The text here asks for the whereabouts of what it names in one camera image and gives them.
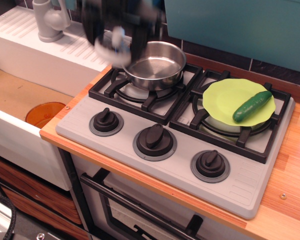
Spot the white brown toy mushroom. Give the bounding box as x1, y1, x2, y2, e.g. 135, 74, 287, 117
94, 26, 132, 67

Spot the black middle stove knob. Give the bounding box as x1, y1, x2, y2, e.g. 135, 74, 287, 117
132, 123, 178, 162

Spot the stainless steel pot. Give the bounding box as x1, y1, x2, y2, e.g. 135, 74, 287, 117
112, 41, 187, 91

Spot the grey toy faucet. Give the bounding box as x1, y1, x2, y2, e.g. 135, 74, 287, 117
32, 0, 71, 43

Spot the black burner grate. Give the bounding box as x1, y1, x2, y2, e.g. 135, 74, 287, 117
169, 69, 294, 164
88, 64, 203, 125

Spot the black left burner grate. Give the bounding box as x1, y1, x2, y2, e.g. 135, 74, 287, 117
88, 64, 203, 125

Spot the grey toy stove top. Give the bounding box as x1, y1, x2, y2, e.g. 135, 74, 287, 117
55, 65, 296, 221

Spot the oven door with black handle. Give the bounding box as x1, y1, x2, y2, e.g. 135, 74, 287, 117
78, 168, 249, 240

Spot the black right stove knob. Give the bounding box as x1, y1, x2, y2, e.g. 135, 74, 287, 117
190, 150, 231, 184

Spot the wooden drawer front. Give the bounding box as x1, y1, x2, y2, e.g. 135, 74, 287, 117
0, 157, 89, 240

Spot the black stove knob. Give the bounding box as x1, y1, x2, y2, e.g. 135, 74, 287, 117
132, 123, 178, 162
89, 107, 124, 137
190, 150, 231, 184

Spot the black left stove knob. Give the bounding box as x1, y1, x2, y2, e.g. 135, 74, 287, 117
89, 107, 124, 137

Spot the lime green plate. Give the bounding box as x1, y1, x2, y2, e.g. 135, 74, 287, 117
202, 78, 276, 127

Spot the orange plastic sink drain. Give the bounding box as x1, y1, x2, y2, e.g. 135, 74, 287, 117
25, 102, 66, 129

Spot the black right burner grate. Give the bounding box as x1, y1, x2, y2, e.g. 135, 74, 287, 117
169, 69, 294, 164

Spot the green toy pickle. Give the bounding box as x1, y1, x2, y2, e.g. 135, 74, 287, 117
232, 90, 273, 123

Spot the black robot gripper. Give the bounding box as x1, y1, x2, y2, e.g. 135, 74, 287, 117
79, 0, 163, 62

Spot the white toy sink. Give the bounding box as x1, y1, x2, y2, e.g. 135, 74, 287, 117
0, 6, 108, 191

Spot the black cable lower left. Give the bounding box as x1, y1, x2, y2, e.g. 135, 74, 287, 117
0, 194, 17, 240

